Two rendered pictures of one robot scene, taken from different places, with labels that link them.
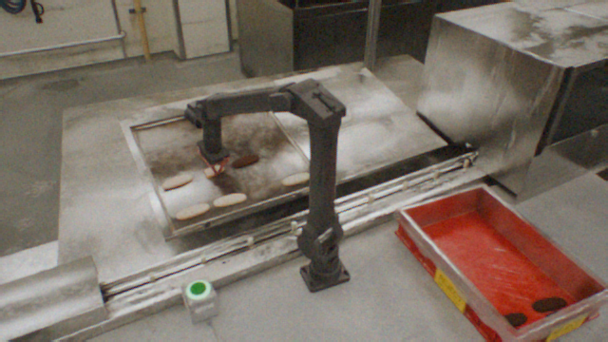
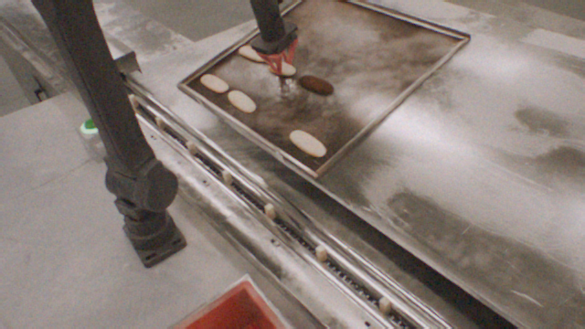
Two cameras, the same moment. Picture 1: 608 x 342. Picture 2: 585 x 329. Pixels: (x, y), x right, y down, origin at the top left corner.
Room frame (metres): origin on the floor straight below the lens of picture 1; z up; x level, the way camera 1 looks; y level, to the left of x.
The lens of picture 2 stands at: (1.04, -0.69, 1.51)
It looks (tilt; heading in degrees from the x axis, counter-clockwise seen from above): 42 degrees down; 82
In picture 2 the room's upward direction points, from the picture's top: 7 degrees counter-clockwise
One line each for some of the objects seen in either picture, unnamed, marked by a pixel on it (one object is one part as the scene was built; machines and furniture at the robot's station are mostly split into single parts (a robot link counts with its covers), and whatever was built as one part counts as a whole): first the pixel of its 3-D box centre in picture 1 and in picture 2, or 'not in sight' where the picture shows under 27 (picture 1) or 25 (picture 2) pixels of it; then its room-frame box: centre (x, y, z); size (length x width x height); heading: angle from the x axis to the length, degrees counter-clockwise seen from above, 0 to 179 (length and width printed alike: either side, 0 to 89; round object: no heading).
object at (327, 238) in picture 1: (318, 242); (142, 187); (0.84, -0.04, 0.94); 0.09 x 0.05 x 0.10; 47
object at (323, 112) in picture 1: (313, 175); (118, 87); (0.86, -0.02, 1.13); 0.14 x 0.10 x 0.45; 47
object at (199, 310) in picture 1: (200, 303); (104, 143); (0.71, 0.26, 0.84); 0.08 x 0.08 x 0.11; 29
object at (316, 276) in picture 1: (325, 265); (149, 224); (0.83, -0.06, 0.86); 0.12 x 0.09 x 0.08; 113
